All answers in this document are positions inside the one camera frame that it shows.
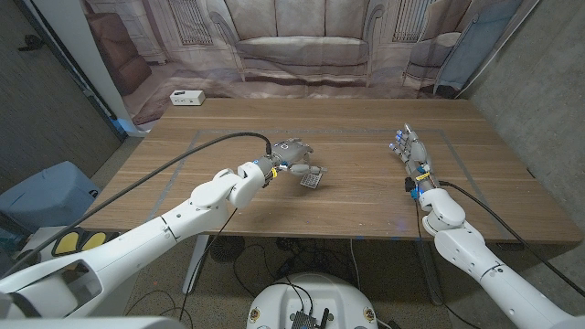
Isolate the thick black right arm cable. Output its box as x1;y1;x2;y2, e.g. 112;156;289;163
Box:
438;179;585;298

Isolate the small grey calculator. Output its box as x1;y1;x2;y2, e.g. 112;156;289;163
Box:
299;172;324;189

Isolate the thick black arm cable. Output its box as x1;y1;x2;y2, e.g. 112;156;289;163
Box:
0;132;273;279
438;179;585;298

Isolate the printed sofa room backdrop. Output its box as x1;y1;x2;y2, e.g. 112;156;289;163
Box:
81;0;540;127

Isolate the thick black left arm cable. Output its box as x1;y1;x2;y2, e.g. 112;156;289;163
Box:
0;132;273;279

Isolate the thin black right hand wire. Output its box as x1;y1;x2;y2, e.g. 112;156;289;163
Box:
413;198;474;329

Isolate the black round vent disc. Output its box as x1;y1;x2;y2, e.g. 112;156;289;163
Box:
209;235;247;264

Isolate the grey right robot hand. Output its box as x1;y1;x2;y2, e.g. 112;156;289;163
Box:
388;122;442;201

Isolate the blue-grey plastic bin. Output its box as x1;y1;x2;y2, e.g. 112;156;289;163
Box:
0;160;101;232

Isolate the black antenna module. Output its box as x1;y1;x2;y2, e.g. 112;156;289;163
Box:
290;308;331;329

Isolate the white robot chest panel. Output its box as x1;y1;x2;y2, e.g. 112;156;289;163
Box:
0;315;186;329

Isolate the white floor cable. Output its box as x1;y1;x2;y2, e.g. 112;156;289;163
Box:
349;238;362;292

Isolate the thin black left hand wire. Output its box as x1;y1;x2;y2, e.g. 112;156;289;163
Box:
177;207;239;322

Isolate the grey table leg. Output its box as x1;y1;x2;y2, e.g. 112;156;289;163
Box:
413;239;445;306

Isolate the thin black hand wire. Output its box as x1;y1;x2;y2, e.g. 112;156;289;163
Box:
413;198;474;329
177;207;239;322

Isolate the white box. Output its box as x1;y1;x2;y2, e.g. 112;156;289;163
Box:
169;89;207;107

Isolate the white round robot torso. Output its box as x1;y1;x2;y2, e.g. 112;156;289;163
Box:
246;272;379;329

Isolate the white table leg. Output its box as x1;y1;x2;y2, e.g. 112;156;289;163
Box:
182;234;211;295

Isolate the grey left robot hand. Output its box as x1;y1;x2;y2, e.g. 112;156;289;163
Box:
253;137;328;186

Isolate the black and yellow foot pedal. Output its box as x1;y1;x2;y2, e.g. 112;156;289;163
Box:
50;229;121;258

